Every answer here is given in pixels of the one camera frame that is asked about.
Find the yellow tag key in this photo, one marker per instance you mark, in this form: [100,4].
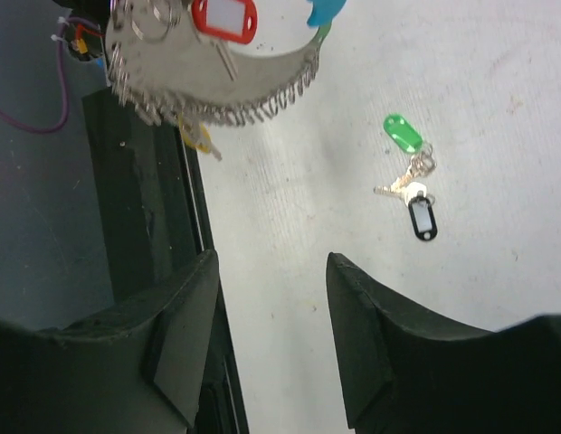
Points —
[196,136]

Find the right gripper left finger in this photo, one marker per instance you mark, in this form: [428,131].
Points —
[137,367]

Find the large keyring blue handle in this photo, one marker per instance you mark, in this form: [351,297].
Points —
[158,66]

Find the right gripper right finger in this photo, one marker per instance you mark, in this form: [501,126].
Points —
[404,368]

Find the red tag key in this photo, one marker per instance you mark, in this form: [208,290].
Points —
[218,22]

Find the green tag key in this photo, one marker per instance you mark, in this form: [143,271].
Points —
[411,142]

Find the black tag key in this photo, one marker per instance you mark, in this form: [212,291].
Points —
[418,202]

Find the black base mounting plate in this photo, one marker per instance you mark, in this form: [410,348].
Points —
[161,259]

